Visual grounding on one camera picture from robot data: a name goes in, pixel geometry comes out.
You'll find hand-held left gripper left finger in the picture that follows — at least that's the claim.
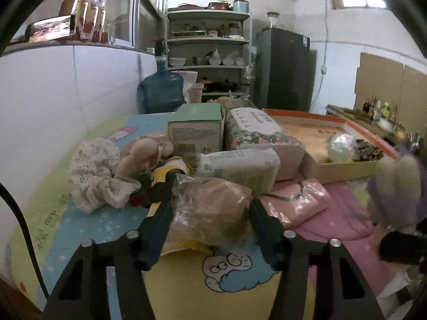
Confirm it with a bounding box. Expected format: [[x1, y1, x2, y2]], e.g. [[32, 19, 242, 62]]
[[42, 200, 176, 320]]

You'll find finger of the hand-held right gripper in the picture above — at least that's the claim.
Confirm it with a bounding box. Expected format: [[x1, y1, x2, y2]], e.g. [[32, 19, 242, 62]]
[[378, 229, 427, 265]]

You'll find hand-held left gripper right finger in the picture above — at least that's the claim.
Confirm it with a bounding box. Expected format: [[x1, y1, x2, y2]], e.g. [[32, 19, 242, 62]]
[[248, 198, 384, 320]]

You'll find brown item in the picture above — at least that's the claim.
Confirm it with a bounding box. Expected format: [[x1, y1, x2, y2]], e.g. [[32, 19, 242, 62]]
[[167, 173, 254, 245]]

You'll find purple plush toy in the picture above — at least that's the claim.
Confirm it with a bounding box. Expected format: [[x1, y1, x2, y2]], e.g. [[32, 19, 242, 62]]
[[367, 145, 427, 227]]

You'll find beige plush toy pink bow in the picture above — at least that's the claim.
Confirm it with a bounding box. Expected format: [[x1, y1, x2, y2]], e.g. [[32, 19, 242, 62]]
[[117, 133, 176, 179]]

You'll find cardboard tray orange rim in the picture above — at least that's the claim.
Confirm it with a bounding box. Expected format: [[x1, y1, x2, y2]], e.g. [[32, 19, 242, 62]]
[[263, 108, 401, 184]]

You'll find pink plastic bag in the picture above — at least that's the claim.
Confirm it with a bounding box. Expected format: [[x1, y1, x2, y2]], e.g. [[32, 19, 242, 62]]
[[258, 178, 331, 229]]

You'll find printed cartoon blanket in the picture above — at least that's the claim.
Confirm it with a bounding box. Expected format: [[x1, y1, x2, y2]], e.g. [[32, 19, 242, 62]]
[[7, 111, 417, 320]]

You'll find yellow plush toy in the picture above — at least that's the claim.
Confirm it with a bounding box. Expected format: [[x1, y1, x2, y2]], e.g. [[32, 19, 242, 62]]
[[148, 158, 214, 254]]

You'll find white tissue pack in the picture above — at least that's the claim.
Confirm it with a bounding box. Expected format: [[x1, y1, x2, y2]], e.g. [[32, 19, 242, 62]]
[[196, 147, 281, 197]]

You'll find white floral cloth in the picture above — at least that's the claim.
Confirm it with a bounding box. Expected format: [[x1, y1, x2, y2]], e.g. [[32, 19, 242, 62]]
[[68, 138, 142, 214]]

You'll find floral tissue pack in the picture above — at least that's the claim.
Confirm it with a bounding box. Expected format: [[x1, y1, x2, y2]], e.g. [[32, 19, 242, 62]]
[[224, 107, 306, 182]]

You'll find dark patterned scrunchie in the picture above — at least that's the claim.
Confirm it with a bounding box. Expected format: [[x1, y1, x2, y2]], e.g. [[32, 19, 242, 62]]
[[354, 139, 384, 161]]

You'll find green cardboard box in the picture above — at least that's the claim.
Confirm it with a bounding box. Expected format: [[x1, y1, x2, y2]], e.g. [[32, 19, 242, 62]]
[[167, 103, 226, 169]]

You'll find clear plastic ball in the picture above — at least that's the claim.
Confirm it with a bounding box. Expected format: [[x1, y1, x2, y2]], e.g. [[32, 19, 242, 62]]
[[327, 133, 357, 163]]

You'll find bag of yellow food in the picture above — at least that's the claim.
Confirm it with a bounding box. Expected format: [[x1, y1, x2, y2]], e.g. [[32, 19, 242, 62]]
[[207, 96, 251, 110]]

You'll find blue water jug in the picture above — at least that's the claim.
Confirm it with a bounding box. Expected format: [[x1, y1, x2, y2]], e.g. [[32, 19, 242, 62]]
[[138, 40, 185, 114]]

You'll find row of condiment bottles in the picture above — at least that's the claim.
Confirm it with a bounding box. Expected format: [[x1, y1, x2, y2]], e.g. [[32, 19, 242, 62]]
[[362, 96, 401, 124]]

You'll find pink cup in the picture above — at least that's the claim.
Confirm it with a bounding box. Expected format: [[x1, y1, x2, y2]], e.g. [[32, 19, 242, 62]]
[[188, 83, 205, 104]]

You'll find white bucket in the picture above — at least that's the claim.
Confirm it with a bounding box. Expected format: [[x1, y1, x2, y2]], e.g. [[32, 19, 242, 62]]
[[173, 71, 198, 103]]

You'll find dark refrigerator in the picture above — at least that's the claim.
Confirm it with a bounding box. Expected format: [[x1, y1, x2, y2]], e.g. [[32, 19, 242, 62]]
[[254, 27, 317, 112]]

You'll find cardboard sheet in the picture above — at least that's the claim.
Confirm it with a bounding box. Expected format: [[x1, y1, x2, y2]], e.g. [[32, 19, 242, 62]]
[[354, 53, 427, 114]]

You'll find white storage shelf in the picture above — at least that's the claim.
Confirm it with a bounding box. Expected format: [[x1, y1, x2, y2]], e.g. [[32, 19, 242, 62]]
[[166, 8, 252, 107]]

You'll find smartphone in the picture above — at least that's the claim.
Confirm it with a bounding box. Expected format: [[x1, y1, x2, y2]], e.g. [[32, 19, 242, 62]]
[[25, 15, 77, 43]]

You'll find black cable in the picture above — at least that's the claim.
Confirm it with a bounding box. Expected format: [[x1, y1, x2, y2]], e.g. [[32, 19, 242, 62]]
[[0, 183, 50, 301]]

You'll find white wall cable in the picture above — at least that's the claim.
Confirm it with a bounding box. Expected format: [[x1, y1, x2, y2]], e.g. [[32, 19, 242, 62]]
[[314, 0, 330, 107]]

